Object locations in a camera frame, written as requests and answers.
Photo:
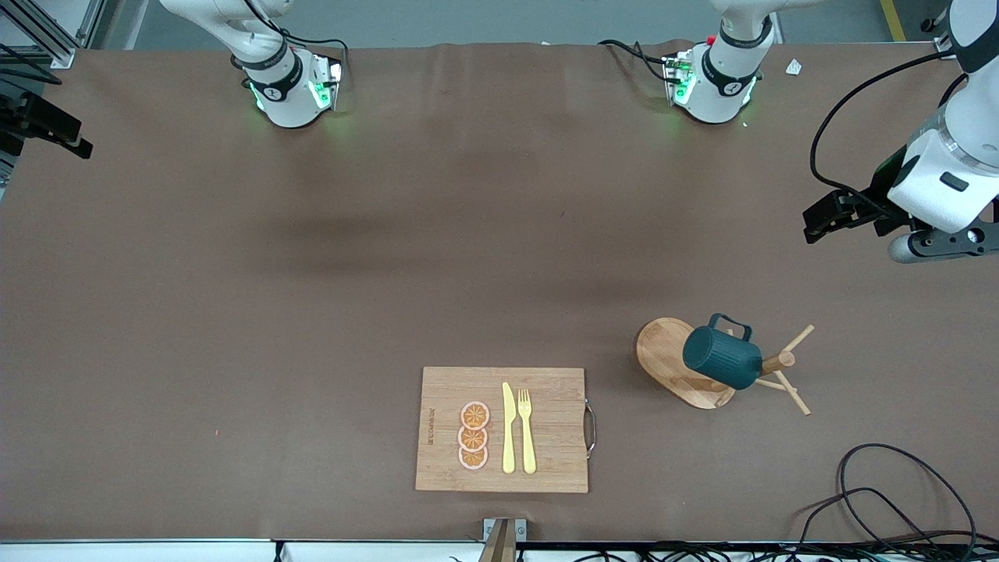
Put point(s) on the white paper scrap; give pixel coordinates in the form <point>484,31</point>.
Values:
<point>794,67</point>

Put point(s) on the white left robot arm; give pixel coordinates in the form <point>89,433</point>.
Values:
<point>714,86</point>

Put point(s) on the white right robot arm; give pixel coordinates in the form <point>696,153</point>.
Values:
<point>285,94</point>

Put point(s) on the metal bracket with post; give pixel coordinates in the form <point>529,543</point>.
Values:
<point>503,538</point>

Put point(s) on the yellow plastic fork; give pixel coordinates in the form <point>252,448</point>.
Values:
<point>527,437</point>

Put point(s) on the wooden mug rack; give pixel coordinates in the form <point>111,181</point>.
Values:
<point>659,359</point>

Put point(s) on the yellow plastic knife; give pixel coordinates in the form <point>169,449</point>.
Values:
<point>509,437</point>

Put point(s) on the teal cup with yellow inside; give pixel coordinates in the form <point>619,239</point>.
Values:
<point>722,359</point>

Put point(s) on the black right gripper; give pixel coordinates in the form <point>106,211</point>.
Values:
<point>22,112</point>

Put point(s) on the brown table cover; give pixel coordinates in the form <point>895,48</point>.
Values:
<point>499,234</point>

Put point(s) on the aluminium frame profile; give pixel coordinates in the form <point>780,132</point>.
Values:
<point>47,35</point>
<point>948,43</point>

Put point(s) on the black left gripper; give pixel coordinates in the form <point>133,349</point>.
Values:
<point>873,197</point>

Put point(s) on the orange slice toy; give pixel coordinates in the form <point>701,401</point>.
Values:
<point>473,459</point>
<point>472,439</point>
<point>474,415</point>

